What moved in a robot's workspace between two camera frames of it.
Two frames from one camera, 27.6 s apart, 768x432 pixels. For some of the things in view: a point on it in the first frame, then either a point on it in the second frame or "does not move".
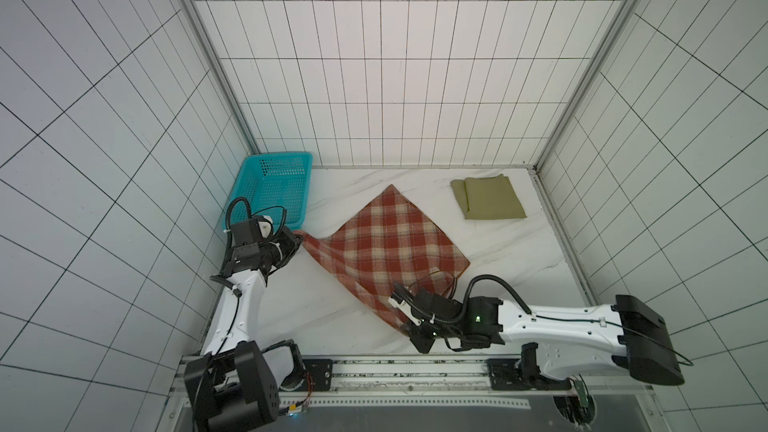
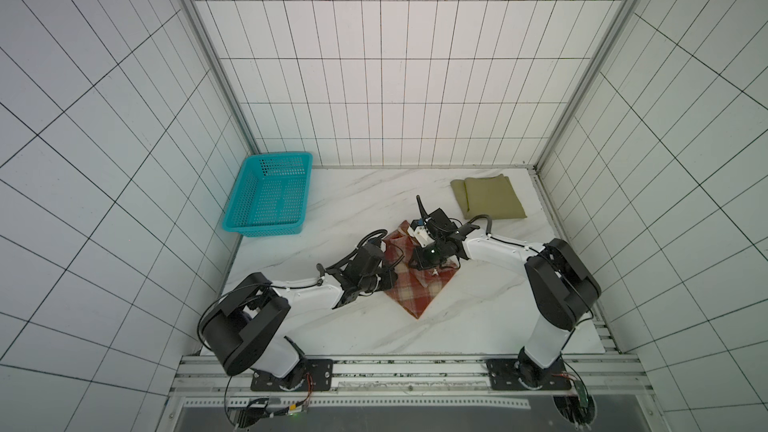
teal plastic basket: [273, 185] does not move
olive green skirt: [487, 197] does not move
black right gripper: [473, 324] -> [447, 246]
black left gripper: [285, 246] -> [387, 265]
